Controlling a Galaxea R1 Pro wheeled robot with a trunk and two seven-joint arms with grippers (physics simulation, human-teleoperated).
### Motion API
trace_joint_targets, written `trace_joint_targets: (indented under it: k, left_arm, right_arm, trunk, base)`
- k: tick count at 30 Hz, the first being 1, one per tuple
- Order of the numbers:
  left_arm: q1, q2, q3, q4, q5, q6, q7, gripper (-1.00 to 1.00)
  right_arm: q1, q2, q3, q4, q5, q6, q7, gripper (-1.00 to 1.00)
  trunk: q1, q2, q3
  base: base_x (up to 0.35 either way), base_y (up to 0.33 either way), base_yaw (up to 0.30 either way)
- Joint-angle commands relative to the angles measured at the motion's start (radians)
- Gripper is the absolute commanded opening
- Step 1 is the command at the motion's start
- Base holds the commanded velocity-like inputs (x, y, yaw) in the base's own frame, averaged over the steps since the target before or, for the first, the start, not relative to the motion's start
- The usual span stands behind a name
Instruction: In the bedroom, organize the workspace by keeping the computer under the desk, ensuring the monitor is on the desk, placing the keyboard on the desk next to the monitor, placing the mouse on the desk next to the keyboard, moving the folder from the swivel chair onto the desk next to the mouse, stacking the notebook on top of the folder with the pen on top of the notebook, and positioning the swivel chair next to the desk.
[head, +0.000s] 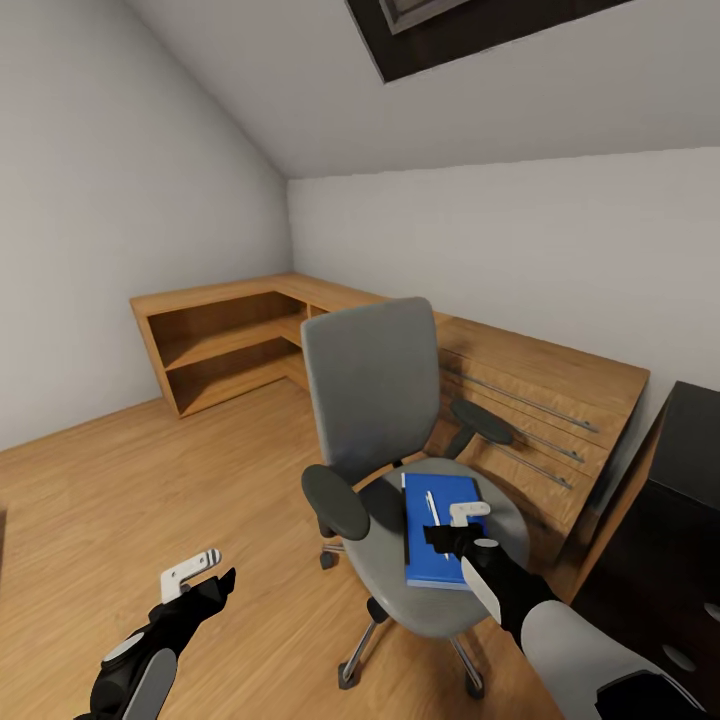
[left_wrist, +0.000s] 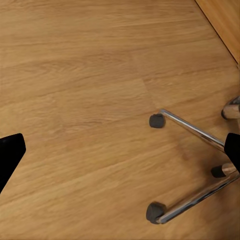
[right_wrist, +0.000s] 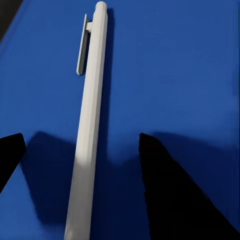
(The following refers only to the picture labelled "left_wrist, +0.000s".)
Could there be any swivel chair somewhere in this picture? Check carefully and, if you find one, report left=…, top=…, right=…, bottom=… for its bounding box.
left=146, top=94, right=240, bottom=225

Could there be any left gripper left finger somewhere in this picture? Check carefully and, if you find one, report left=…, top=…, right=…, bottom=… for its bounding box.
left=0, top=133, right=26, bottom=193

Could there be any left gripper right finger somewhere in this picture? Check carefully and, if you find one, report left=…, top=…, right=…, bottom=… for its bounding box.
left=224, top=133, right=240, bottom=173

